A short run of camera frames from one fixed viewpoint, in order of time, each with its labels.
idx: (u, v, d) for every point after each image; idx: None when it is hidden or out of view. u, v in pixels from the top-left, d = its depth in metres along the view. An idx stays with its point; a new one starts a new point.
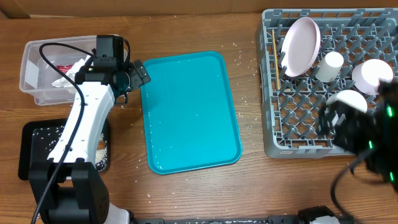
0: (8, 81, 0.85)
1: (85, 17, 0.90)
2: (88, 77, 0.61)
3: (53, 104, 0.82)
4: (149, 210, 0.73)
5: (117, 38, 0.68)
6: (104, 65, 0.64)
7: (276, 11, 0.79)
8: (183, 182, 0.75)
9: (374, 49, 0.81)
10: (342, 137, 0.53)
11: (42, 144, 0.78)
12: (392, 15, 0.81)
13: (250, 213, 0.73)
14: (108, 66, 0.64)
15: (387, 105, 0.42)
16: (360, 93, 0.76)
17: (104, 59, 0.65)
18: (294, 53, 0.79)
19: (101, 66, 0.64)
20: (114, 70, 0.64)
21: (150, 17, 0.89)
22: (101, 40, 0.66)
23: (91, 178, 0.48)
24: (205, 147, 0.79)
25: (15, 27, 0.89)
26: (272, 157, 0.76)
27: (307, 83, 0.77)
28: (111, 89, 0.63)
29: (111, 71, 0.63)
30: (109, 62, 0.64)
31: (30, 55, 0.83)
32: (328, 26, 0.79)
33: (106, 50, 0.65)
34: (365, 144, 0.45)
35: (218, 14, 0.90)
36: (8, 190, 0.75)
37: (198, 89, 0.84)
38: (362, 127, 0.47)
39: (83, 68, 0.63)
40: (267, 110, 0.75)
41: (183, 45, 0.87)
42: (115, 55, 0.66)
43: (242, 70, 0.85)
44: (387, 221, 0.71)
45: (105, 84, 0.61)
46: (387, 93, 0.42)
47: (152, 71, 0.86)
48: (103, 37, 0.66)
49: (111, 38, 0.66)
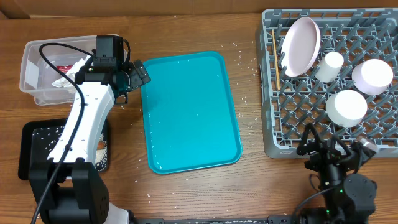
0: (9, 81, 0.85)
1: (85, 17, 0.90)
2: (89, 77, 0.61)
3: (54, 104, 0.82)
4: (149, 210, 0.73)
5: (117, 38, 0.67)
6: (104, 65, 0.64)
7: (276, 11, 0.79)
8: (183, 182, 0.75)
9: (374, 49, 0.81)
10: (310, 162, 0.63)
11: (42, 144, 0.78)
12: (392, 15, 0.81)
13: (250, 213, 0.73)
14: (108, 66, 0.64)
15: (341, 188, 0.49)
16: (360, 93, 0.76)
17: (104, 59, 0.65)
18: (295, 53, 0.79)
19: (101, 66, 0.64)
20: (114, 70, 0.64)
21: (150, 17, 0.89)
22: (101, 40, 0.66)
23: (91, 178, 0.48)
24: (205, 147, 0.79)
25: (15, 27, 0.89)
26: (272, 156, 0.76)
27: (307, 83, 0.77)
28: (111, 89, 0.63)
29: (111, 72, 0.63)
30: (109, 62, 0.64)
31: (30, 55, 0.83)
32: (328, 26, 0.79)
33: (106, 51, 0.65)
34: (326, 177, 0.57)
35: (218, 14, 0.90)
36: (8, 190, 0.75)
37: (198, 89, 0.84)
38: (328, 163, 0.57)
39: (83, 68, 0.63)
40: (267, 110, 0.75)
41: (183, 45, 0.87)
42: (115, 55, 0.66)
43: (242, 70, 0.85)
44: (387, 221, 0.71)
45: (105, 84, 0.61)
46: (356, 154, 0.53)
47: (152, 71, 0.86)
48: (103, 37, 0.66)
49: (111, 38, 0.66)
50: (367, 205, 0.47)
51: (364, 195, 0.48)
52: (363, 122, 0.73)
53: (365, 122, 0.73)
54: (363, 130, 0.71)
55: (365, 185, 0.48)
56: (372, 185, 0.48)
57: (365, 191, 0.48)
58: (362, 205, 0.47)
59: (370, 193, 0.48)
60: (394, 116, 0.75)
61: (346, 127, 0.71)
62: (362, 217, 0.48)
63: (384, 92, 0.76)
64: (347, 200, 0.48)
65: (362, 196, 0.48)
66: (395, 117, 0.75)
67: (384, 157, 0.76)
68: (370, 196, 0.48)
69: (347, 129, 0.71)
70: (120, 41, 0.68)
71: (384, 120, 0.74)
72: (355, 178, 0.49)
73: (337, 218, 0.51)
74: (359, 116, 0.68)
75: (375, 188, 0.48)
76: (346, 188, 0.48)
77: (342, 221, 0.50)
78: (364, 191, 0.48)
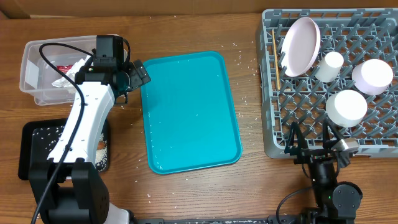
0: (9, 81, 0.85)
1: (85, 17, 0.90)
2: (89, 77, 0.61)
3: (53, 104, 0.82)
4: (149, 210, 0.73)
5: (118, 38, 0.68)
6: (104, 65, 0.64)
7: (276, 11, 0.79)
8: (183, 182, 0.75)
9: (374, 49, 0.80)
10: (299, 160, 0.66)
11: (42, 144, 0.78)
12: (392, 15, 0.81)
13: (250, 213, 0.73)
14: (109, 66, 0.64)
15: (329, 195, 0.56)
16: (360, 93, 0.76)
17: (104, 59, 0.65)
18: (294, 53, 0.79)
19: (101, 66, 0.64)
20: (114, 70, 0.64)
21: (150, 17, 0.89)
22: (101, 40, 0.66)
23: (91, 178, 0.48)
24: (205, 147, 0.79)
25: (15, 27, 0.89)
26: (272, 157, 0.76)
27: (307, 83, 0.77)
28: (111, 89, 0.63)
29: (111, 72, 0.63)
30: (109, 63, 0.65)
31: (30, 55, 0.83)
32: (328, 26, 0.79)
33: (106, 51, 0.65)
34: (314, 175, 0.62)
35: (218, 14, 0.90)
36: (8, 190, 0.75)
37: (198, 89, 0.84)
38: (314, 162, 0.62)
39: (83, 68, 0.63)
40: (267, 110, 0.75)
41: (183, 45, 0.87)
42: (115, 55, 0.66)
43: (242, 70, 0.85)
44: (387, 221, 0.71)
45: (105, 84, 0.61)
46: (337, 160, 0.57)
47: (152, 71, 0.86)
48: (103, 37, 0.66)
49: (111, 38, 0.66)
50: (349, 214, 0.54)
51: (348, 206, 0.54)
52: (363, 122, 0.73)
53: (365, 122, 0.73)
54: (363, 130, 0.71)
55: (351, 197, 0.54)
56: (358, 196, 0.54)
57: (351, 201, 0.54)
58: (344, 213, 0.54)
59: (353, 205, 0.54)
60: (394, 116, 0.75)
61: (346, 127, 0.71)
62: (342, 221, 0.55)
63: (384, 92, 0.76)
64: (333, 207, 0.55)
65: (346, 206, 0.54)
66: (395, 117, 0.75)
67: (384, 157, 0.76)
68: (353, 206, 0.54)
69: (347, 129, 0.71)
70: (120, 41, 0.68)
71: (384, 119, 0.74)
72: (344, 190, 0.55)
73: (321, 213, 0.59)
74: (358, 116, 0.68)
75: (360, 200, 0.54)
76: (333, 198, 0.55)
77: (326, 218, 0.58)
78: (349, 203, 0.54)
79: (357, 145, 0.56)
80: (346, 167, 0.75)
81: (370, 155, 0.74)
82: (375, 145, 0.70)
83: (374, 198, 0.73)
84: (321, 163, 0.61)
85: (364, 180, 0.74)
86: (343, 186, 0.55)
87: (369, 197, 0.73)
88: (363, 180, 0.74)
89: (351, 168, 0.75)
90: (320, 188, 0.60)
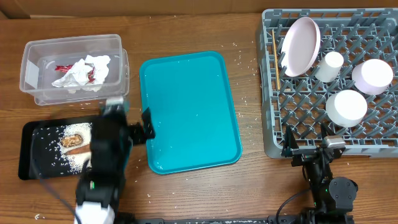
0: (9, 81, 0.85)
1: (86, 17, 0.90)
2: (89, 198, 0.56)
3: (53, 104, 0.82)
4: (149, 210, 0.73)
5: (111, 135, 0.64)
6: (101, 172, 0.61)
7: (276, 11, 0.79)
8: (183, 182, 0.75)
9: (374, 49, 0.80)
10: (295, 161, 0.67)
11: (42, 144, 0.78)
12: (392, 15, 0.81)
13: (250, 213, 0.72)
14: (108, 173, 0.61)
15: (326, 188, 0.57)
16: (360, 93, 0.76)
17: (101, 159, 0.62)
18: (294, 53, 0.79)
19: (101, 175, 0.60)
20: (117, 180, 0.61)
21: (150, 17, 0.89)
22: (94, 147, 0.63)
23: None
24: (205, 147, 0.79)
25: (15, 27, 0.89)
26: (271, 156, 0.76)
27: (307, 83, 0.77)
28: (112, 206, 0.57)
29: (114, 185, 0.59)
30: (109, 166, 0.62)
31: (30, 55, 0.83)
32: (328, 26, 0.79)
33: (101, 154, 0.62)
34: (312, 175, 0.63)
35: (218, 14, 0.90)
36: (8, 190, 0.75)
37: (198, 90, 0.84)
38: (309, 162, 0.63)
39: (84, 173, 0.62)
40: (267, 110, 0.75)
41: (183, 45, 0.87)
42: (114, 155, 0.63)
43: (242, 70, 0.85)
44: (387, 221, 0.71)
45: (106, 206, 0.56)
46: (320, 156, 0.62)
47: (152, 71, 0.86)
48: (97, 140, 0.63)
49: (106, 142, 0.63)
50: (347, 204, 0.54)
51: (345, 195, 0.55)
52: (363, 122, 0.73)
53: (365, 122, 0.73)
54: (363, 130, 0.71)
55: (347, 188, 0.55)
56: (353, 188, 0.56)
57: (347, 192, 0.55)
58: (342, 204, 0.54)
59: (350, 195, 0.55)
60: (394, 116, 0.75)
61: (346, 127, 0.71)
62: (341, 212, 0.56)
63: (384, 92, 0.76)
64: (331, 199, 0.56)
65: (343, 197, 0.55)
66: (395, 117, 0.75)
67: (384, 157, 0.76)
68: (350, 197, 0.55)
69: (347, 129, 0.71)
70: (116, 134, 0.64)
71: (384, 120, 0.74)
72: (340, 182, 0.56)
73: (319, 209, 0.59)
74: (359, 115, 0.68)
75: (356, 191, 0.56)
76: (330, 189, 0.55)
77: (324, 213, 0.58)
78: (346, 193, 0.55)
79: (342, 141, 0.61)
80: (346, 167, 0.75)
81: (370, 155, 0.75)
82: (375, 145, 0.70)
83: (374, 198, 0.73)
84: (313, 162, 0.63)
85: (364, 181, 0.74)
86: (337, 178, 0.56)
87: (369, 197, 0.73)
88: (363, 180, 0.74)
89: (351, 168, 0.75)
90: (317, 188, 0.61)
